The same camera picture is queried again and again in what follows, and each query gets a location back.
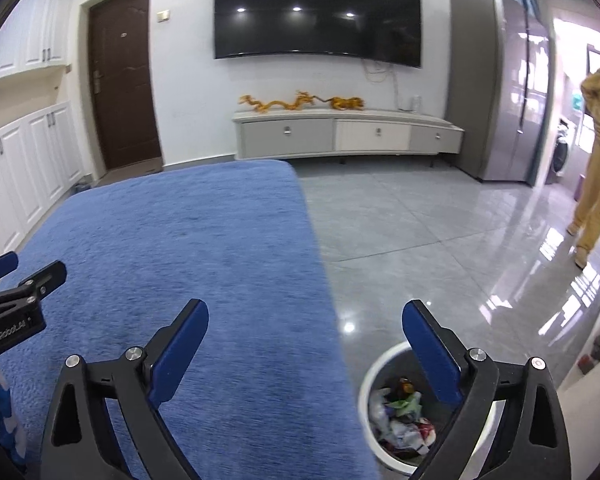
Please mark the grey refrigerator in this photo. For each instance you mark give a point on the grey refrigerator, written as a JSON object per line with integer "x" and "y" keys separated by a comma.
{"x": 495, "y": 90}

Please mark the purple container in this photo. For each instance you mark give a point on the purple container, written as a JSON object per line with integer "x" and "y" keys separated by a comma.
{"x": 579, "y": 188}

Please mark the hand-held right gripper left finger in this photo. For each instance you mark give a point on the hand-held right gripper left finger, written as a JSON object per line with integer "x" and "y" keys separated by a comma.
{"x": 180, "y": 352}

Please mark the white trash bin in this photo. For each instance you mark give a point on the white trash bin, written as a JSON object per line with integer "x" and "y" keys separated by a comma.
{"x": 395, "y": 365}

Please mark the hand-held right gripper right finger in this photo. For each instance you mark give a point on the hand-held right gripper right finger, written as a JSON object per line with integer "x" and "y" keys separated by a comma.
{"x": 430, "y": 355}

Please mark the black wall television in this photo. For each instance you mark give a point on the black wall television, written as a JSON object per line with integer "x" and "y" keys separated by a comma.
{"x": 320, "y": 10}

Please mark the brown door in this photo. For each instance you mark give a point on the brown door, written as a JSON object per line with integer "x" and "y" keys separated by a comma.
{"x": 125, "y": 85}

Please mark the washing machine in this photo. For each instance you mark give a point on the washing machine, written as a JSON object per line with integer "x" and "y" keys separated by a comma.
{"x": 562, "y": 152}

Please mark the short golden ornament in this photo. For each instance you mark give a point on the short golden ornament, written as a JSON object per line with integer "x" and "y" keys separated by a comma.
{"x": 347, "y": 103}

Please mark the grey and white television console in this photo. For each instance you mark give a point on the grey and white television console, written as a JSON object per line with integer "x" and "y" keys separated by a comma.
{"x": 290, "y": 135}

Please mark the white wall cabinet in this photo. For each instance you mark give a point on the white wall cabinet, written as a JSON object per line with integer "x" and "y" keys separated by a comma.
{"x": 40, "y": 160}

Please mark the blue slipper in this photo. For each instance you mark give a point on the blue slipper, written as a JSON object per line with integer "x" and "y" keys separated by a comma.
{"x": 81, "y": 187}

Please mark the small white appliance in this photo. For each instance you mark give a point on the small white appliance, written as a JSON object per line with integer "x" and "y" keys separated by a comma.
{"x": 415, "y": 103}

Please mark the golden dragon ornament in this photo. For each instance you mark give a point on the golden dragon ornament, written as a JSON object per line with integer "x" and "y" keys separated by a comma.
{"x": 280, "y": 106}

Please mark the blue plush blanket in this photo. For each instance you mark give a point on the blue plush blanket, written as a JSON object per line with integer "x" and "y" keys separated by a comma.
{"x": 205, "y": 240}

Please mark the beige light switch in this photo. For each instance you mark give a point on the beige light switch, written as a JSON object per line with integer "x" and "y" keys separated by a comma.
{"x": 164, "y": 15}

